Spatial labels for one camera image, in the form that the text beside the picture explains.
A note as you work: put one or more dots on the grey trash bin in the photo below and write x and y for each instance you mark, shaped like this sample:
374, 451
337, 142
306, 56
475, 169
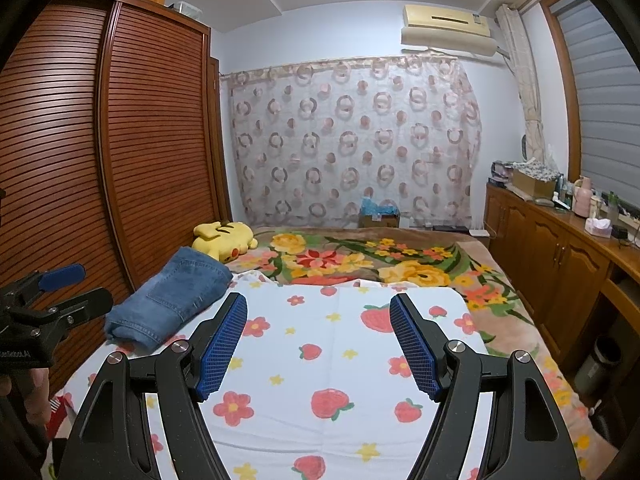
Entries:
597, 367

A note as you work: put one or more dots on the person's left hand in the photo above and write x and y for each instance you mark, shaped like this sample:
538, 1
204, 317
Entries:
39, 400

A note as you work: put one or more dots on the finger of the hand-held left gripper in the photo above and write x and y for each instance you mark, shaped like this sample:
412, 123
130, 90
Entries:
62, 276
87, 302

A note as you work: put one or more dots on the pink tissue box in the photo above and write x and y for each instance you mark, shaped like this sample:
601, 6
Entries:
599, 228

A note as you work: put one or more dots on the open cardboard box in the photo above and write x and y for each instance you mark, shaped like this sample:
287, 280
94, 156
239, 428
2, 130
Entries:
534, 185

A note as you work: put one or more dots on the grey window blind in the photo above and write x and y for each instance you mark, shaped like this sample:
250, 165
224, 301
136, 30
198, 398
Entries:
605, 110

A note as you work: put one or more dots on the tied beige window curtain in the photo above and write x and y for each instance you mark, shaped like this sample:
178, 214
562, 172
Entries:
525, 85

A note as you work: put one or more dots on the floral blanket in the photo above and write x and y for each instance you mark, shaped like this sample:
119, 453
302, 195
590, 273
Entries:
425, 265

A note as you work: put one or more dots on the wooden louvered wardrobe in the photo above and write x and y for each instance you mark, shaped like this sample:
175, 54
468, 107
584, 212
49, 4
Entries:
150, 160

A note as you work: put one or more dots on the white strawberry print sheet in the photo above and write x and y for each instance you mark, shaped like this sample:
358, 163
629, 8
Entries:
320, 330

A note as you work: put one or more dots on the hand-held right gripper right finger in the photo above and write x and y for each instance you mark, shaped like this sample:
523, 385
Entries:
415, 345

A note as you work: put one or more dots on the small black box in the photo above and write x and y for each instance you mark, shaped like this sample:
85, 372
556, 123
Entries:
620, 232

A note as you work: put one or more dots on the blue denim pants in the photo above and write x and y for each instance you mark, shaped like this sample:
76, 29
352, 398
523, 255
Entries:
170, 295

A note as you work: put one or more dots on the white power strip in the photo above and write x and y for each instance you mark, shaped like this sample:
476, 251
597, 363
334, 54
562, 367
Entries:
631, 216

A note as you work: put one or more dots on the wooden sideboard cabinet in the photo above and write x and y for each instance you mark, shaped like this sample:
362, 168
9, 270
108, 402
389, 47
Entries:
550, 260

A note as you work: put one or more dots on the green bottle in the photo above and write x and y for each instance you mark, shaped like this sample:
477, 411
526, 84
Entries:
613, 210

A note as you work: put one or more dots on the yellow plush toy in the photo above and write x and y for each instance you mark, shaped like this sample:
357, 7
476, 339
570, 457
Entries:
225, 240

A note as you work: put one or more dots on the beige wall air conditioner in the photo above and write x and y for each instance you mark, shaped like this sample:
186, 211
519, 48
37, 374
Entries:
450, 30

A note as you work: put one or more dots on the cardboard box with blue items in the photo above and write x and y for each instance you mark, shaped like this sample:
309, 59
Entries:
378, 216

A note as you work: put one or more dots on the pink thermos jug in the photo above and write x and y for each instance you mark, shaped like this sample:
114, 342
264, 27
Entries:
584, 200

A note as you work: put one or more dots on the clear plastic storage box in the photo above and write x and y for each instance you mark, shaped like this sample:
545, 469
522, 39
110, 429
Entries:
185, 8

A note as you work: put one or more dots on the circle print curtain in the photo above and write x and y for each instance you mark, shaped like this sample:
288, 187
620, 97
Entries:
350, 145

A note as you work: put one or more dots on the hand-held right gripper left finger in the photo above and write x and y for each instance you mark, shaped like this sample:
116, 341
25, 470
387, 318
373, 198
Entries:
222, 345

